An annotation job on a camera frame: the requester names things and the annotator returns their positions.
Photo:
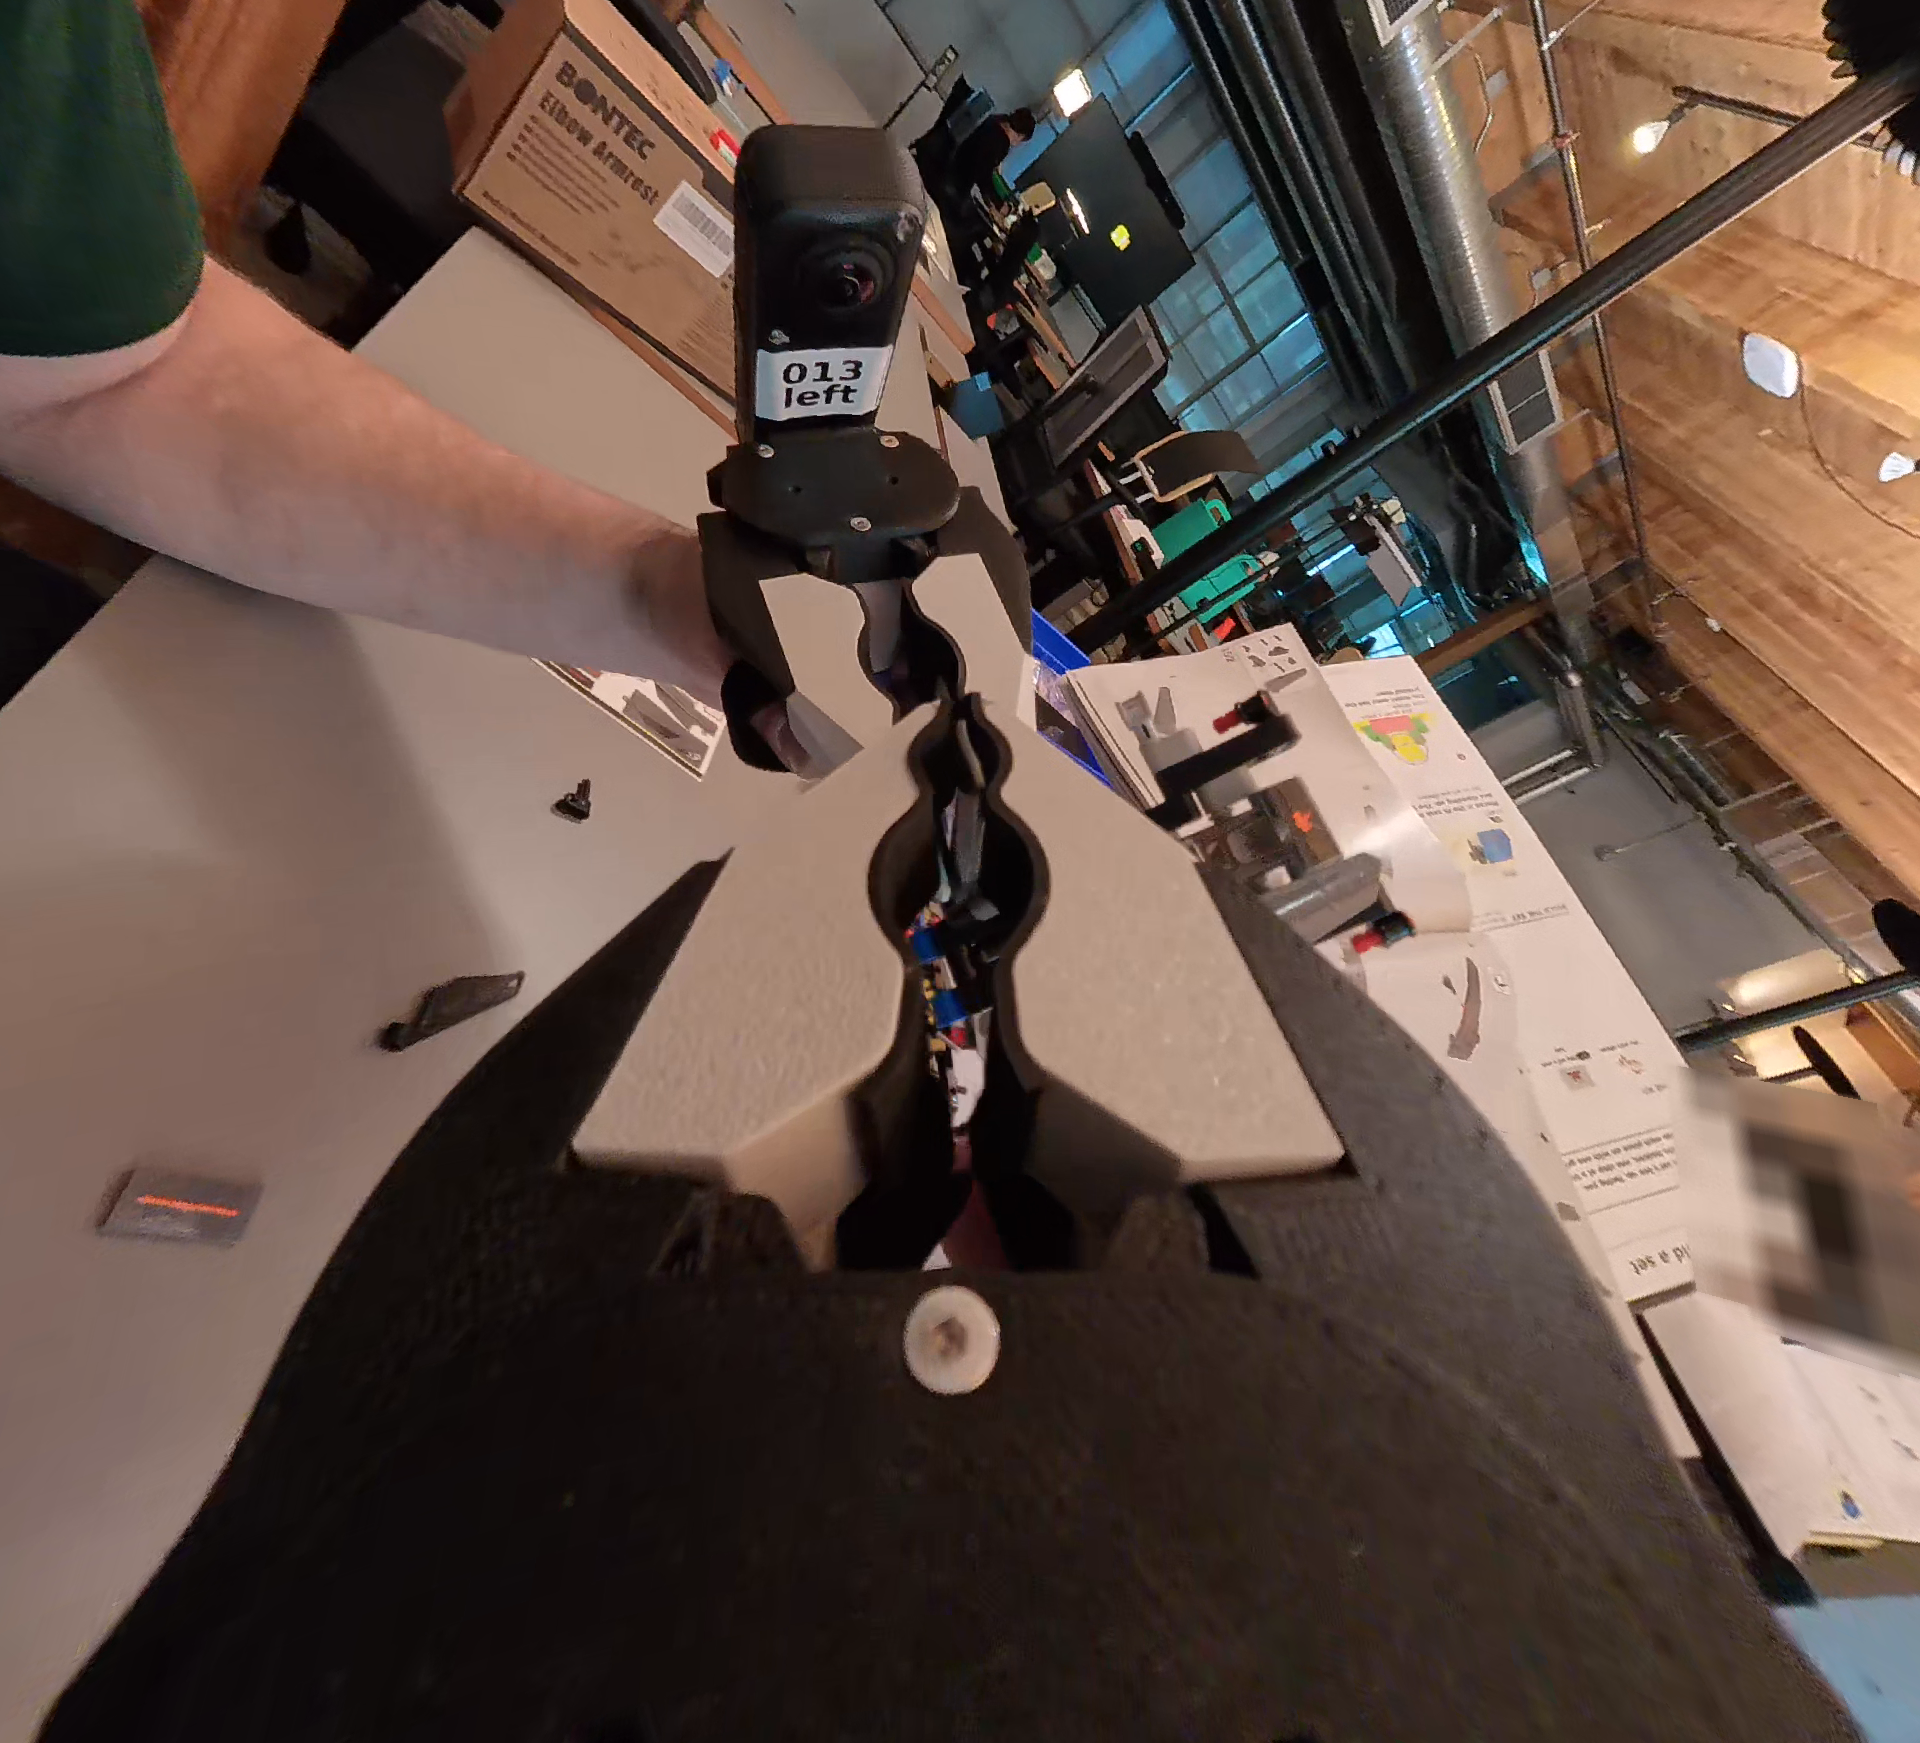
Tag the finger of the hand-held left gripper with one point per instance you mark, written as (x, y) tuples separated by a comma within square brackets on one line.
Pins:
[(819, 641), (982, 635)]

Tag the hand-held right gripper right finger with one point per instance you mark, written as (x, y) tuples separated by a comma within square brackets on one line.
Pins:
[(1170, 1024)]

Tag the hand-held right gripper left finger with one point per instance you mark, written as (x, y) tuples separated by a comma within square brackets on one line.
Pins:
[(751, 1024)]

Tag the grey black lego subassembly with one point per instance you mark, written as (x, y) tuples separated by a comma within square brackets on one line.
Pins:
[(1252, 736)]

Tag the person's left forearm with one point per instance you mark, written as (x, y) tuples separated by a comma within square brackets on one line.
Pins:
[(300, 469)]

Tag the dark grey lego wing panel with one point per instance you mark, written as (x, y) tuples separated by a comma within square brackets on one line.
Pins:
[(458, 1006)]

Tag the grey lego tile orange stripe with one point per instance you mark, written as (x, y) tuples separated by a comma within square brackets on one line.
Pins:
[(181, 1206)]

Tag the person's left hand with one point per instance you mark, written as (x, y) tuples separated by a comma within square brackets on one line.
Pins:
[(682, 605)]

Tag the blue parts bin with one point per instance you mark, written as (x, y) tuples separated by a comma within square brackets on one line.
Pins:
[(1050, 649)]

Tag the open instruction booklet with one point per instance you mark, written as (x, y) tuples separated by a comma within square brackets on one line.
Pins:
[(1103, 709)]

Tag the sticker sheet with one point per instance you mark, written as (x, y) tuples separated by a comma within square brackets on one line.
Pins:
[(661, 717)]

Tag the green plastic case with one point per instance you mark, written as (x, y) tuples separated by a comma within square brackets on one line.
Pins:
[(1209, 529)]

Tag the cardboard box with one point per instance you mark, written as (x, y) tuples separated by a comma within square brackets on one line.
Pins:
[(600, 139)]

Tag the tan black office chair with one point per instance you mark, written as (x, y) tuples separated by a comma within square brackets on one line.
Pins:
[(1200, 461)]

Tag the white instruction sheet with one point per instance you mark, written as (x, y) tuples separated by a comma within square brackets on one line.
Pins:
[(1560, 1024)]

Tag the black steel pole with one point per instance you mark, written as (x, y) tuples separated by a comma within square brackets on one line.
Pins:
[(1501, 353)]

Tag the black wall monitor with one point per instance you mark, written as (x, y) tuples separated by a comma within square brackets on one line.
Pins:
[(1103, 213)]

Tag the silver air duct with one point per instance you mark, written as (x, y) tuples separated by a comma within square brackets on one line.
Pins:
[(1441, 123)]

